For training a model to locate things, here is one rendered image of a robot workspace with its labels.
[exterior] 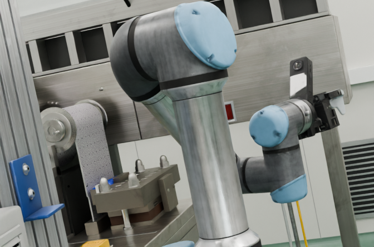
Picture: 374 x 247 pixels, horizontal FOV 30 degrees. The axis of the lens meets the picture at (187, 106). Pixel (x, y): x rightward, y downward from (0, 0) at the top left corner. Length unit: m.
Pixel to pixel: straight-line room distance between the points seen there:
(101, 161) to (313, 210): 2.67
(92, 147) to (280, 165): 1.09
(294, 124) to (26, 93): 0.54
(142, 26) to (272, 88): 1.27
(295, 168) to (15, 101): 0.58
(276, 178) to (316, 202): 3.45
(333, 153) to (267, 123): 1.22
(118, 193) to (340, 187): 0.83
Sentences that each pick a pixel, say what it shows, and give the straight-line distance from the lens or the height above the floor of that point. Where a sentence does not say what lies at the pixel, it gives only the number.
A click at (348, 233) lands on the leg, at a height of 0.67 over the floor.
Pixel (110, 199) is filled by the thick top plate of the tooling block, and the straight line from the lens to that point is 2.21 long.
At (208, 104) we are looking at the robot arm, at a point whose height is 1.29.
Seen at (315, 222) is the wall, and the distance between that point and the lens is 4.87.
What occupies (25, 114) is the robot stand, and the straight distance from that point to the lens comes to 1.11.
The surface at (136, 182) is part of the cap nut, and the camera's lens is 2.19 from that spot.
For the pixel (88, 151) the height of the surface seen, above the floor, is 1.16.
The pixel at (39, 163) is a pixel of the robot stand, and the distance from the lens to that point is 1.12.
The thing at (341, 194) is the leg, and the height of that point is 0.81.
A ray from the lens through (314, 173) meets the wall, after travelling 4.80.
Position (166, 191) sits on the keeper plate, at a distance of 2.32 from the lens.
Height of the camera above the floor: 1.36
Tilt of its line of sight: 3 degrees down
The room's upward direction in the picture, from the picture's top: 11 degrees counter-clockwise
